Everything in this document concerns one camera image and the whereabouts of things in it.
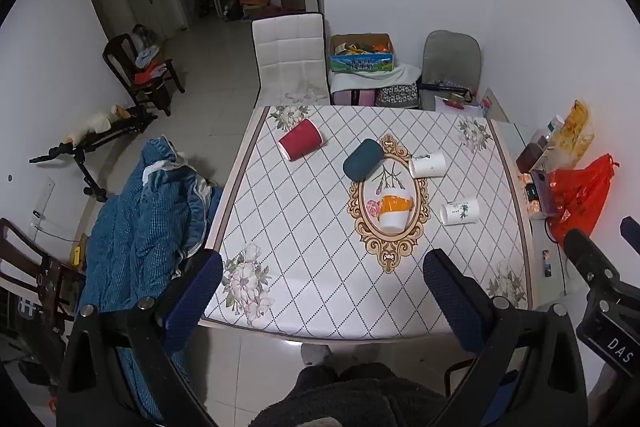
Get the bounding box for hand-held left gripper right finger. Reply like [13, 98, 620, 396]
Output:
[422, 249, 589, 427]

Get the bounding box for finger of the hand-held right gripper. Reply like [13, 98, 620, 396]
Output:
[620, 216, 640, 254]
[563, 229, 622, 289]

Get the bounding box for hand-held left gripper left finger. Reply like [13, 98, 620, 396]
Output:
[57, 249, 224, 427]

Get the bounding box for white floral cup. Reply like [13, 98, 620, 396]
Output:
[409, 151, 447, 180]
[440, 198, 481, 227]

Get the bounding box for orange and white cup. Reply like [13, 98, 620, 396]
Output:
[377, 187, 415, 233]

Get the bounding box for dark teal cup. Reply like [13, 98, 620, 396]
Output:
[343, 139, 385, 182]

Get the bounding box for red cup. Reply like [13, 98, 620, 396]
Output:
[278, 118, 325, 162]

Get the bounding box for glass side table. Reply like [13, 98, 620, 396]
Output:
[487, 119, 578, 299]

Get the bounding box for orange plastic bag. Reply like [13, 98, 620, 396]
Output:
[547, 152, 621, 249]

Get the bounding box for blue quilt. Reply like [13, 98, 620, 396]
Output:
[77, 136, 224, 423]

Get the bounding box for yellow snack bag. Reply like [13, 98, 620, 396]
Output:
[552, 99, 596, 170]

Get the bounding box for diamond pattern floral tablecloth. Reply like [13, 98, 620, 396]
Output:
[199, 104, 534, 344]

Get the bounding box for dark wooden chair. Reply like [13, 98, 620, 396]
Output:
[102, 33, 185, 117]
[0, 217, 87, 358]

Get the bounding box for black exercise bench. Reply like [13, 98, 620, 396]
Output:
[28, 106, 159, 202]

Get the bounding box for white box with red items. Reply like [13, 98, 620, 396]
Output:
[433, 93, 490, 118]

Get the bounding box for patterned black and white bag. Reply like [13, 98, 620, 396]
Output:
[375, 83, 420, 110]

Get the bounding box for orange cloth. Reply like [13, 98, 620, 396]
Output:
[132, 62, 169, 86]

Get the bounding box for white cloth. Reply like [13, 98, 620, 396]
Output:
[330, 63, 424, 96]

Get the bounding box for grey office chair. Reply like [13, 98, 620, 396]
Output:
[417, 30, 484, 112]

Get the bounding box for white padded chair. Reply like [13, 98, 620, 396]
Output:
[251, 13, 332, 108]

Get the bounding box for cardboard box with blue print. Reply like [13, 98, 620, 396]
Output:
[328, 33, 397, 76]

